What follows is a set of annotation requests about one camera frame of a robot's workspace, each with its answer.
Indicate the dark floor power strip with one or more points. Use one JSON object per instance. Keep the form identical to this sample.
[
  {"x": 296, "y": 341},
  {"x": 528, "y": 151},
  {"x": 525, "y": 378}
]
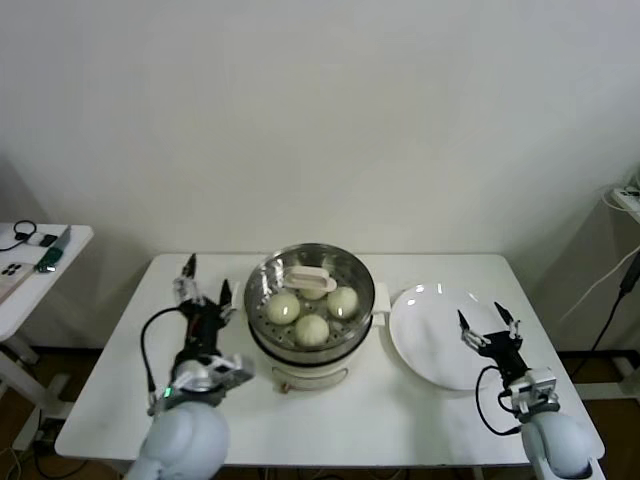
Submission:
[{"x": 47, "y": 431}]

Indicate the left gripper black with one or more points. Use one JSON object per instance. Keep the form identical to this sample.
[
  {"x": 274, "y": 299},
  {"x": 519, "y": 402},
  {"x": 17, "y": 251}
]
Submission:
[{"x": 202, "y": 325}]

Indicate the perforated steel steamer basket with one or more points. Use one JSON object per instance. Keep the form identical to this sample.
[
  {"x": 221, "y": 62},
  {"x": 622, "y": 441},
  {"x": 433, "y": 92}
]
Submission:
[{"x": 265, "y": 340}]

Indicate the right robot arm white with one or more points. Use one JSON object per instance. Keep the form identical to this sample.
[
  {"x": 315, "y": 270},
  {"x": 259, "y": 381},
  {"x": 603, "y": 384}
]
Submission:
[{"x": 560, "y": 445}]

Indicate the wrist camera silver box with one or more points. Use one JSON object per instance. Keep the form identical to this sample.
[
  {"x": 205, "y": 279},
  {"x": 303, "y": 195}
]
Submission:
[
  {"x": 535, "y": 392},
  {"x": 232, "y": 372}
]

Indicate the small white and black device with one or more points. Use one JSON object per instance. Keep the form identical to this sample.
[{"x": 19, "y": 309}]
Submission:
[{"x": 42, "y": 239}]

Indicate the beige booklet with black dots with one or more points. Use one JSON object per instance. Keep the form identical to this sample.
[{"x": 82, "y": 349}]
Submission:
[{"x": 11, "y": 280}]

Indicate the white side table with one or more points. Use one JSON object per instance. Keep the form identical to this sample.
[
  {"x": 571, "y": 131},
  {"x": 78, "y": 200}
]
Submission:
[{"x": 35, "y": 315}]

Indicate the white round plate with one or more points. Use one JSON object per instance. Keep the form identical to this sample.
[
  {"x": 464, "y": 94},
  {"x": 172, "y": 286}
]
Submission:
[{"x": 430, "y": 345}]

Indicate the right wrist camera silver box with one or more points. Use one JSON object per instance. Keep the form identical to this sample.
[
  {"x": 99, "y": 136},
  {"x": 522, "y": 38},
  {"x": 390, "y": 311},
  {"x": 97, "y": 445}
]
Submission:
[{"x": 535, "y": 392}]

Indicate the white steamed baozi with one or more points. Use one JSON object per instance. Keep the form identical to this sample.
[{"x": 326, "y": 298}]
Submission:
[
  {"x": 312, "y": 294},
  {"x": 283, "y": 308},
  {"x": 311, "y": 331},
  {"x": 343, "y": 303}
]

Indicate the left wrist camera silver box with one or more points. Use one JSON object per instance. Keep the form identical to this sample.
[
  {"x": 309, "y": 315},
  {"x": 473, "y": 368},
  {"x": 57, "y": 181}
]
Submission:
[{"x": 232, "y": 372}]

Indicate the cream electric cooking pot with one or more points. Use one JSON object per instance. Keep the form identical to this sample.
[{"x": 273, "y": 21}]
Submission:
[{"x": 310, "y": 375}]

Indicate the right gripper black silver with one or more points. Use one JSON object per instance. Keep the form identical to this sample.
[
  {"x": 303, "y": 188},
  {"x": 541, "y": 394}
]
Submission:
[{"x": 502, "y": 352}]

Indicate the white power strip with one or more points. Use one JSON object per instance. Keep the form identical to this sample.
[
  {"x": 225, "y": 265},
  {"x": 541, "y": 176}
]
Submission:
[{"x": 629, "y": 196}]

